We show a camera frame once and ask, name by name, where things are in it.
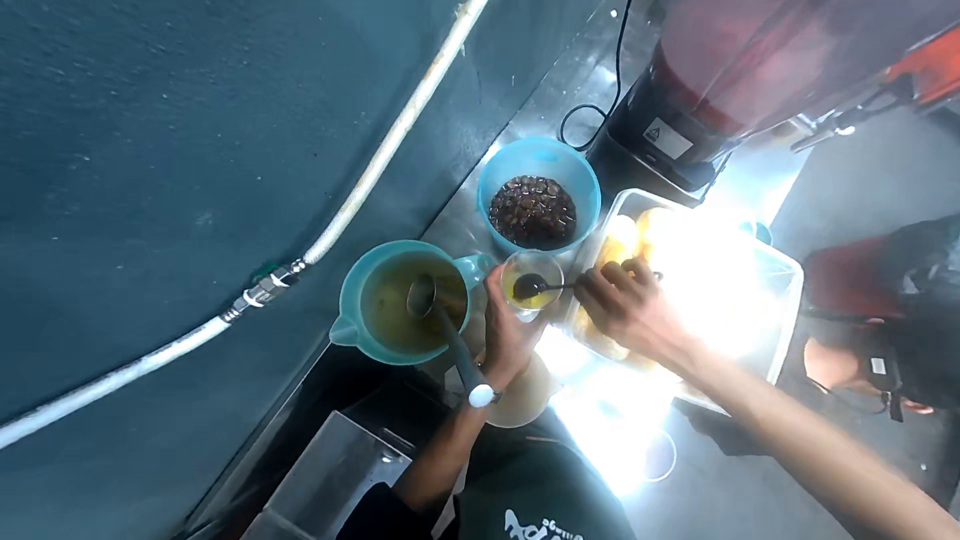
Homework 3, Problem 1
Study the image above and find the black machine with red tank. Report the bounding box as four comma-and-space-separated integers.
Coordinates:
586, 0, 960, 208

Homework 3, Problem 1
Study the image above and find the person's left hand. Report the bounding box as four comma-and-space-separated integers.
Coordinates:
483, 264, 555, 391

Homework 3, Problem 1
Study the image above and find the grey metal ladle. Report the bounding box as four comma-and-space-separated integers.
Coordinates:
406, 272, 490, 395

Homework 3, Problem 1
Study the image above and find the pile of yellow fruits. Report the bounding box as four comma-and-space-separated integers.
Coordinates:
573, 207, 680, 369

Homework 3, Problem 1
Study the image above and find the person's left forearm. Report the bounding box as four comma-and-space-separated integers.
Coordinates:
391, 375, 505, 514

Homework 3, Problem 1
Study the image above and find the black power cable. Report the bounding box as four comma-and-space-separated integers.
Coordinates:
559, 0, 633, 153

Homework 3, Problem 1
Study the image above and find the beige round container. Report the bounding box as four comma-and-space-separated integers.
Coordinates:
480, 349, 554, 429

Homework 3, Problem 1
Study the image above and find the person's right hand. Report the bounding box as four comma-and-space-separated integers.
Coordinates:
573, 257, 695, 370

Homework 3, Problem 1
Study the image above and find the clear plastic cup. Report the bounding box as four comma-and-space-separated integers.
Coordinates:
501, 249, 565, 313

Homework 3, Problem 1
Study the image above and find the black spoon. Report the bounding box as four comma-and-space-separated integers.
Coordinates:
513, 271, 664, 302

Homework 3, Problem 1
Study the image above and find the person's right forearm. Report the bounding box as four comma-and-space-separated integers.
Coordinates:
667, 341, 960, 540

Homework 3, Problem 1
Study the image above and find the rectangular metal bin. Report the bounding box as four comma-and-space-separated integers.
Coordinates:
241, 409, 416, 540

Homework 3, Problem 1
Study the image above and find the light blue tub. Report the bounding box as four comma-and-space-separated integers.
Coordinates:
477, 136, 603, 256

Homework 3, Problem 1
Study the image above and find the white hose with metal connector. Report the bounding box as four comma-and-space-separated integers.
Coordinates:
0, 0, 489, 451

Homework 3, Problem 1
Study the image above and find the person's body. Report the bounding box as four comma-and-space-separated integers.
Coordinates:
336, 405, 639, 540

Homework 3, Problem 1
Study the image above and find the clear plastic storage box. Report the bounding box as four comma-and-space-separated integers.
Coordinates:
566, 188, 805, 418

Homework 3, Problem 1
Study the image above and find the pile of dark pearls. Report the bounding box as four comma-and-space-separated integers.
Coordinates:
489, 175, 578, 251

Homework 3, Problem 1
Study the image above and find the teal pitcher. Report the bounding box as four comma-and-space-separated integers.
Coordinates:
329, 240, 496, 367

